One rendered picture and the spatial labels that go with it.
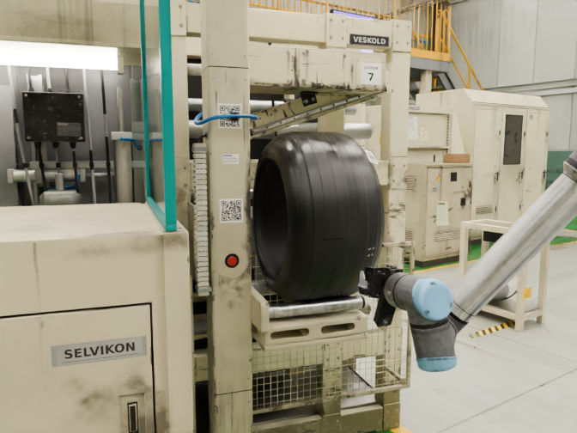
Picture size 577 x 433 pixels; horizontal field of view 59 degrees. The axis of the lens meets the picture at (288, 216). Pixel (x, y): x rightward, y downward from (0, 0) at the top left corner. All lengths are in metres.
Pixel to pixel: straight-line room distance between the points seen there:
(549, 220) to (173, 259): 0.84
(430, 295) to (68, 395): 0.75
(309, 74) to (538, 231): 1.04
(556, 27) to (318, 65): 12.52
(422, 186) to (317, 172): 4.76
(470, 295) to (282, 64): 1.07
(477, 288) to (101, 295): 0.86
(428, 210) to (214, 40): 4.93
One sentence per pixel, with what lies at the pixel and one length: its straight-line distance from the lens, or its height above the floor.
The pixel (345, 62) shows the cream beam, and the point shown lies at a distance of 2.02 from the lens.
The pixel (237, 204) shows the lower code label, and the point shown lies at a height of 1.24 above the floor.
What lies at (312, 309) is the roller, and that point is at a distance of 1.65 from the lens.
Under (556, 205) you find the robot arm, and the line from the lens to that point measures 1.28.
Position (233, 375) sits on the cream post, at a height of 0.68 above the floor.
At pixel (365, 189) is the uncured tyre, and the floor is 1.29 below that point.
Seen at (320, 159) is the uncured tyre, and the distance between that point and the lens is 1.53.
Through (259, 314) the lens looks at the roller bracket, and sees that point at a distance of 1.57.
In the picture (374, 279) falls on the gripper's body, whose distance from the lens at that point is 1.37.
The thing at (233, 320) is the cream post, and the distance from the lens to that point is 1.67.
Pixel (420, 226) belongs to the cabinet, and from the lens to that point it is 6.27.
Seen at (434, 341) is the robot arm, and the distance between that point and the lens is 1.22.
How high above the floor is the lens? 1.41
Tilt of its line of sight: 7 degrees down
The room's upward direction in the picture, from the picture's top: straight up
